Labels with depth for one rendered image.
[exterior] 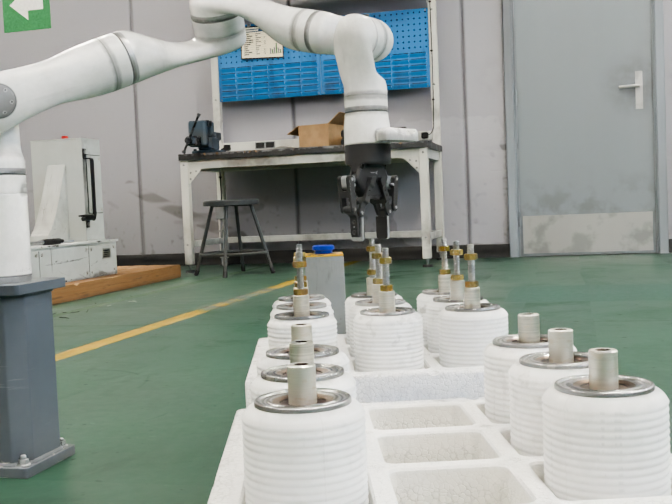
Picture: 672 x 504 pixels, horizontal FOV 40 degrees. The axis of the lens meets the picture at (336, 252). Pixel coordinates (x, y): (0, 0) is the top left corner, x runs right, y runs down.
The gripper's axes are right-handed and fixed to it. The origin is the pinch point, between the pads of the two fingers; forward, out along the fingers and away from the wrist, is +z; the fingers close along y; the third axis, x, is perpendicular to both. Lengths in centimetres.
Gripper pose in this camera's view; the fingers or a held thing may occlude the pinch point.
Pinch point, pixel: (370, 232)
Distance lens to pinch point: 149.4
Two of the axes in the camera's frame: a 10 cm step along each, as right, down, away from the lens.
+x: 7.9, 0.0, -6.1
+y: -6.1, 0.6, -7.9
